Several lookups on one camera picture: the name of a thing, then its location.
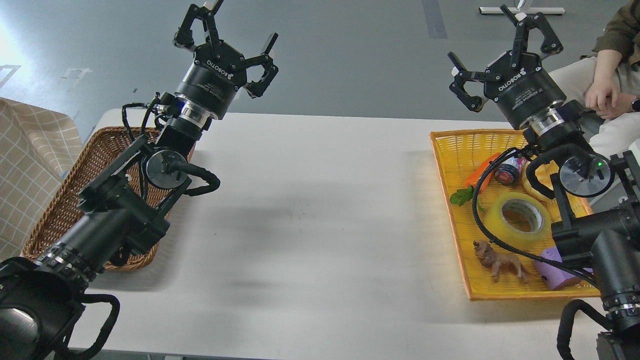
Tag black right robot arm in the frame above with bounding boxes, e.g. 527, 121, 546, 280
448, 5, 640, 360

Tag orange toy carrot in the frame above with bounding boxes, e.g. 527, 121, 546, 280
448, 152, 501, 207

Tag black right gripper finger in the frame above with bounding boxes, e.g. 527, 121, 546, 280
447, 51, 502, 113
500, 4, 564, 68

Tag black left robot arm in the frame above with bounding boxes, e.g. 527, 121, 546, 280
1, 0, 279, 360

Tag brown toy animal figure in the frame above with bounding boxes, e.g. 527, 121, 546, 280
472, 240, 530, 284

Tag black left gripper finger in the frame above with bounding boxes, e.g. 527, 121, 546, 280
173, 0, 224, 54
237, 33, 279, 99

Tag purple foam block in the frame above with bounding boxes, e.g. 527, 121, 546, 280
533, 246, 582, 291

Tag white stand base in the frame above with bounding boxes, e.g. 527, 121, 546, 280
478, 0, 566, 16

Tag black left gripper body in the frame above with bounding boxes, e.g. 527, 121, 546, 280
175, 43, 247, 120

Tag yellow plastic basket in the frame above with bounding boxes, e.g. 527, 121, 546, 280
430, 129, 600, 301

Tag yellow tape roll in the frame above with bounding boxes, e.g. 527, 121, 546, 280
483, 192, 552, 251

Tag beige checkered cloth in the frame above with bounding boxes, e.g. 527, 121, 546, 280
0, 98, 83, 260

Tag small drink can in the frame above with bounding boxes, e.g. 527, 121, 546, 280
494, 156, 529, 186

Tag toy bread croissant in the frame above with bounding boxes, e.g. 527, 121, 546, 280
521, 162, 559, 202

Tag seated person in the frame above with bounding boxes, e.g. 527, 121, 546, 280
550, 0, 640, 157

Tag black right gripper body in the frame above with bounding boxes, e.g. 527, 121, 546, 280
484, 52, 567, 130

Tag brown wicker basket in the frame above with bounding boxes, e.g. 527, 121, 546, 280
22, 126, 170, 275

